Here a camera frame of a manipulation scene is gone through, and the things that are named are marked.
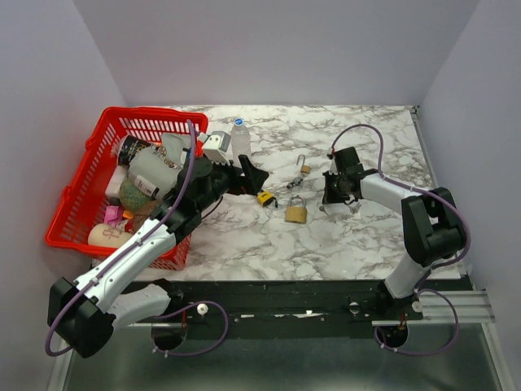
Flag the clear water bottle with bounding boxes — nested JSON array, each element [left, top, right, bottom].
[[230, 118, 252, 166]]

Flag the pink small box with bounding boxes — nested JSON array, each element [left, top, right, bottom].
[[103, 205, 124, 226]]

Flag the yellow black padlock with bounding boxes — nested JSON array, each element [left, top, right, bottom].
[[256, 191, 278, 208]]

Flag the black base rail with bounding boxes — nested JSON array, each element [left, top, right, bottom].
[[149, 280, 422, 345]]

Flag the aluminium profile rail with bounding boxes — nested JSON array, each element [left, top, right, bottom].
[[362, 291, 496, 326]]

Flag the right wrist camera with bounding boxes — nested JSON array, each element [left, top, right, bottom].
[[331, 147, 364, 175]]

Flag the brown round object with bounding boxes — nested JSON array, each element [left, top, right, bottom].
[[132, 200, 162, 232]]

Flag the large brass padlock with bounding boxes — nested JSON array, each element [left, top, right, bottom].
[[284, 195, 307, 224]]

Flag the grey crumpled bag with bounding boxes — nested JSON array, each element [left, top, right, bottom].
[[128, 133, 190, 200]]

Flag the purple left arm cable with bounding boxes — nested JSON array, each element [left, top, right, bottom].
[[43, 119, 208, 358]]

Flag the small brass padlock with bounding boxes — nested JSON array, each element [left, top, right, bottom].
[[296, 154, 311, 175]]

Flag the green round sponge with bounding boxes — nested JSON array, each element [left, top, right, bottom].
[[119, 178, 152, 212]]

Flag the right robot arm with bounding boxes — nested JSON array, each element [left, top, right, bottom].
[[322, 169, 468, 319]]

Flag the panda keychain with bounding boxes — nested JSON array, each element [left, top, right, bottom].
[[287, 176, 304, 189]]

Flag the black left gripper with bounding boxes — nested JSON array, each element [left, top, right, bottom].
[[197, 155, 269, 213]]

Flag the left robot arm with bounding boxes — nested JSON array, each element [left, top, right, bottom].
[[45, 155, 269, 358]]

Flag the white small bottle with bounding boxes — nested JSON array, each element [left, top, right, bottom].
[[134, 175, 159, 199]]

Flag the red plastic basket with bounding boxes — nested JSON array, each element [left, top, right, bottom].
[[45, 107, 208, 260]]

